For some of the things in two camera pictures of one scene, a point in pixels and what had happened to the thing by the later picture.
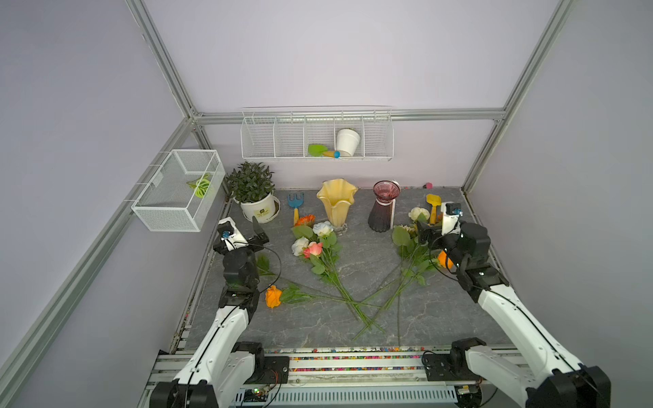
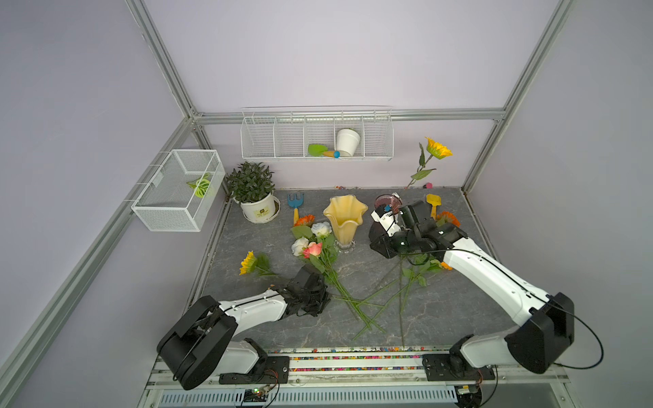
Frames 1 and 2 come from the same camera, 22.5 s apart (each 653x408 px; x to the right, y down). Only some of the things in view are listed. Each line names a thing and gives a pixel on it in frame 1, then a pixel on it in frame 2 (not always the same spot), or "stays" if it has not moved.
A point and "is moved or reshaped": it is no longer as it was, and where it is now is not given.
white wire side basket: [180, 193] stays
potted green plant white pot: [252, 188] stays
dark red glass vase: [382, 214] is moved or reshaped
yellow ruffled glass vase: [337, 195] -> [345, 212]
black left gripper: [253, 242] -> [322, 302]
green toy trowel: [318, 150] stays
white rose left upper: [322, 229] stays
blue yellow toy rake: [295, 203] stays
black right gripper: [425, 234] -> [386, 249]
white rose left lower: [298, 245] stays
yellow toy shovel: [434, 200] stays
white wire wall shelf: [286, 132] stays
